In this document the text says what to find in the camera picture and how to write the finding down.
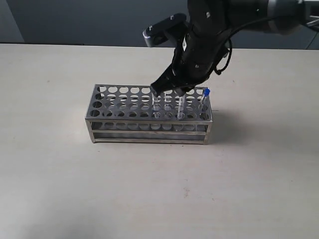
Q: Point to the stainless steel test tube rack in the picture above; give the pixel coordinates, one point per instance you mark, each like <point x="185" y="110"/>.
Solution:
<point x="123" y="113"/>

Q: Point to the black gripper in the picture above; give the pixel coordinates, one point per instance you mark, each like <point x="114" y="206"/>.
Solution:
<point x="208" y="28"/>

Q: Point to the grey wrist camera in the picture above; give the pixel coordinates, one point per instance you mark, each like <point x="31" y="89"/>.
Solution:
<point x="170" y="29"/>

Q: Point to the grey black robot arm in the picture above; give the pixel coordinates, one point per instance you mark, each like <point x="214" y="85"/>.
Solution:
<point x="269" y="16"/>

